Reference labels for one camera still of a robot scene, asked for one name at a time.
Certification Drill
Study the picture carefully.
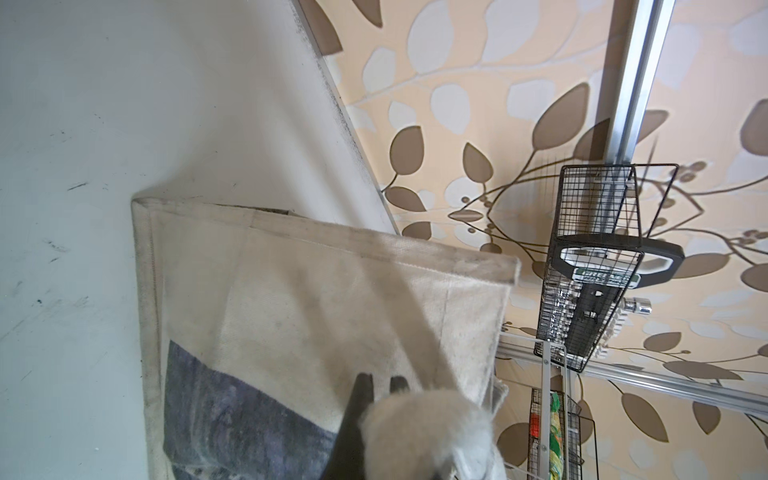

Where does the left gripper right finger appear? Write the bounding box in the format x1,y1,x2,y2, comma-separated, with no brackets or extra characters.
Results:
389,375,411,395

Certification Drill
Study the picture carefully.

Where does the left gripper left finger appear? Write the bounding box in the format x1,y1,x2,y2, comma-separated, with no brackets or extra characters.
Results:
321,373,374,480

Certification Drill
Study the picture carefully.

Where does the cream canvas grocery bag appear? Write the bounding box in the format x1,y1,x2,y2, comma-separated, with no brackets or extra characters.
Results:
132,198,520,479

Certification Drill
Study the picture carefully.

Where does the green snack bag right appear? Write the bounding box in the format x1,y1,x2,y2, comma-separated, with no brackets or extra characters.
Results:
548,392,565,480

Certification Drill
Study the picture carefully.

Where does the black tool in basket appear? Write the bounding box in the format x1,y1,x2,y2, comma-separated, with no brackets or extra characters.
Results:
537,234,685,371

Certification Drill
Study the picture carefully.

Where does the white wire shelf rack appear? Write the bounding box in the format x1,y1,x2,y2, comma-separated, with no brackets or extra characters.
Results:
497,332,569,479

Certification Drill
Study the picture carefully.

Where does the black wire basket right wall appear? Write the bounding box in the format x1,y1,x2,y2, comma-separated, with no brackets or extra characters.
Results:
527,389,595,479

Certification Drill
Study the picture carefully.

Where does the black wire basket wall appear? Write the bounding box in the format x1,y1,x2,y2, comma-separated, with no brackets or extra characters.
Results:
534,164,685,372
527,389,595,479

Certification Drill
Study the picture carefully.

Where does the black wire basket back wall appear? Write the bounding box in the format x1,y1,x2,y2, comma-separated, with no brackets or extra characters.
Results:
534,164,685,372

